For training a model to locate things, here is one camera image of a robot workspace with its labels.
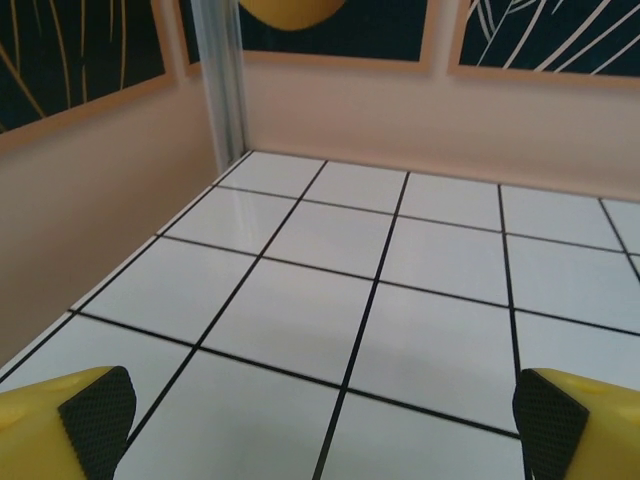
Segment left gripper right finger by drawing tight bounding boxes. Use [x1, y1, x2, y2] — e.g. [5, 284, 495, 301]
[512, 367, 640, 480]

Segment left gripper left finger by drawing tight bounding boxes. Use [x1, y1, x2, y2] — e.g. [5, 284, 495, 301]
[0, 365, 138, 480]

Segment aluminium corner post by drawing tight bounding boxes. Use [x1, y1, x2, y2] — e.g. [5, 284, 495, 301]
[193, 0, 249, 170]

